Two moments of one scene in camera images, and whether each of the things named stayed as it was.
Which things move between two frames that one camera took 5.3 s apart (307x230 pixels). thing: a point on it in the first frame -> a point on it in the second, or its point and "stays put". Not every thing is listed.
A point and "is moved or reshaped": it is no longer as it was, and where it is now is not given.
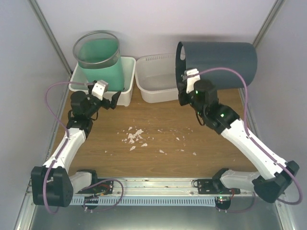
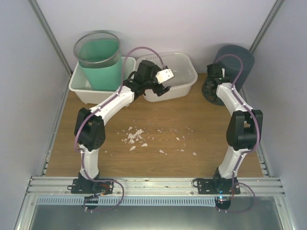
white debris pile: x=131 y=136 stays put
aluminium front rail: x=148 y=187 stays put
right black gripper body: x=183 y=101 -> x=210 y=92
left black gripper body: x=90 y=111 -> x=149 y=84
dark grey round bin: x=205 y=56 is moved or reshaped
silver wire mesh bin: x=96 y=50 stays put
